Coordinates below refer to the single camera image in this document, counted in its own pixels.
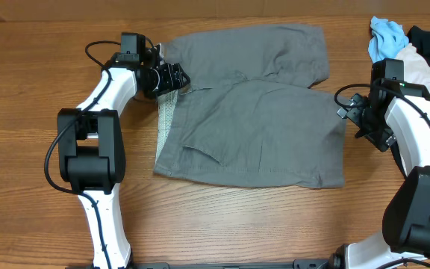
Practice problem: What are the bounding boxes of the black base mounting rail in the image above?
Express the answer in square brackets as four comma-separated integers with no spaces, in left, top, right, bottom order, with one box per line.
[65,258,335,269]

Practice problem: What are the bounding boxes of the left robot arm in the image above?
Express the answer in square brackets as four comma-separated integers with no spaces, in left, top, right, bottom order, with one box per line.
[44,32,190,269]

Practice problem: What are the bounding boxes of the grey shorts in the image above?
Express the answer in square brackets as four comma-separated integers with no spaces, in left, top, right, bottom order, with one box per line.
[154,24,346,188]

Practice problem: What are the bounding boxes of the light blue cloth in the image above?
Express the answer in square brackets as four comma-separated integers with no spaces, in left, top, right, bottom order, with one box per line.
[367,16,430,67]

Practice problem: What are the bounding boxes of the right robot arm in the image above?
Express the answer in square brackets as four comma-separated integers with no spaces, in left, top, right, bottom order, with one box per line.
[324,58,430,268]

